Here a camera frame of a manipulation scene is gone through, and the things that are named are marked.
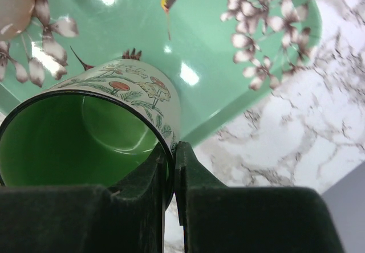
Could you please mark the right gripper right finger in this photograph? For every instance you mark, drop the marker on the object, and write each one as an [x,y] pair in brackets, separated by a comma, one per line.
[219,218]

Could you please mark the green floral tray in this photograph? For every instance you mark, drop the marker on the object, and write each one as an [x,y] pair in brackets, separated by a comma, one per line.
[221,55]

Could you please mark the light pink mug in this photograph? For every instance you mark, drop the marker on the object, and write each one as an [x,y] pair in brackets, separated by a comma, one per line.
[15,17]

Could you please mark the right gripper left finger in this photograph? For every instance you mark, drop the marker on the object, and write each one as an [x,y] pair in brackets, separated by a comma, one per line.
[126,217]

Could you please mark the green mug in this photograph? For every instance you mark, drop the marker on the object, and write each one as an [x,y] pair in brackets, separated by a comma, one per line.
[94,128]

